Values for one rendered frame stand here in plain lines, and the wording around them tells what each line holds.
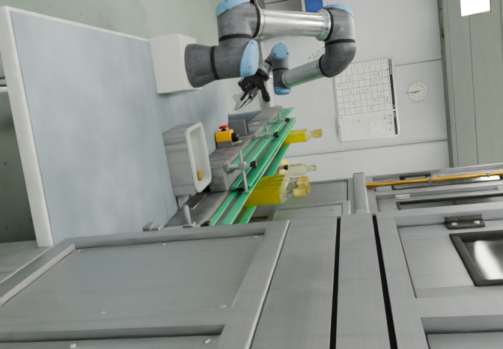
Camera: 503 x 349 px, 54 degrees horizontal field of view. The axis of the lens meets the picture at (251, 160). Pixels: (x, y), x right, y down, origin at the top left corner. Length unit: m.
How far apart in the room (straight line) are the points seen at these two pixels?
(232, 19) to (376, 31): 6.12
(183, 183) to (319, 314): 1.13
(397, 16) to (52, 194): 6.97
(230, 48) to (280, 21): 0.22
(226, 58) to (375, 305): 1.17
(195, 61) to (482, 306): 1.27
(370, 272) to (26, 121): 0.72
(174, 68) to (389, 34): 6.25
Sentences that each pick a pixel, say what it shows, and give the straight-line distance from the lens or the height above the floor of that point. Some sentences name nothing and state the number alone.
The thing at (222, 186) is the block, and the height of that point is 0.87.
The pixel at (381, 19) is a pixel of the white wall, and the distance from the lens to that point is 7.74.
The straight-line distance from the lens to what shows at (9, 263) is 1.08.
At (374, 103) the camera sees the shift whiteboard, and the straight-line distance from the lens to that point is 7.77.
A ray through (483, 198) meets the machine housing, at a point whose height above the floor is 1.85.
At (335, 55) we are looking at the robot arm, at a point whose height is 1.34.
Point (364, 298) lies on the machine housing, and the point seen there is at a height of 1.37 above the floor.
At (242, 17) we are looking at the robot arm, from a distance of 1.70.
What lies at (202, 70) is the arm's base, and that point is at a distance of 1.69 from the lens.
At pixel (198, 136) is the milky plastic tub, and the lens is 1.81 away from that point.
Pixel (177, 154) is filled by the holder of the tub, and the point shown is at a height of 0.79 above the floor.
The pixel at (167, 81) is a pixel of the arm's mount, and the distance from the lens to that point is 1.68.
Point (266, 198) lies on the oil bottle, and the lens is 1.92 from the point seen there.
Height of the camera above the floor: 1.38
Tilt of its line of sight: 12 degrees down
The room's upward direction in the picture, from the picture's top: 84 degrees clockwise
